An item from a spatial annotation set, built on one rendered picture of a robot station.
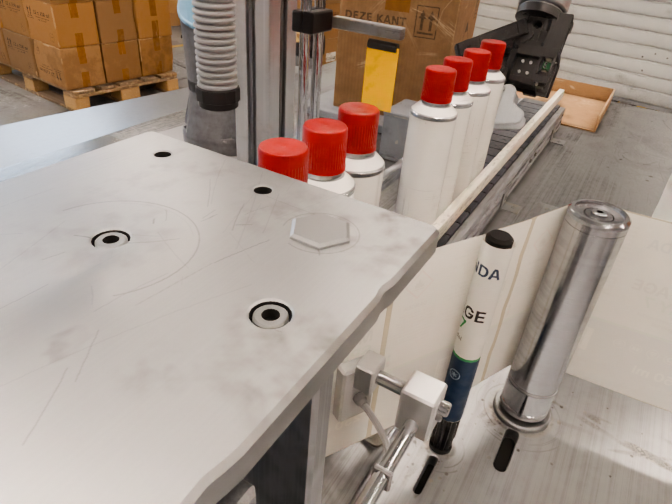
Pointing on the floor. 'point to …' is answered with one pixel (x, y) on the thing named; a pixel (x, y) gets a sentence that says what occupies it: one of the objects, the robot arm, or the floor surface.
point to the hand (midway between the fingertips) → (482, 134)
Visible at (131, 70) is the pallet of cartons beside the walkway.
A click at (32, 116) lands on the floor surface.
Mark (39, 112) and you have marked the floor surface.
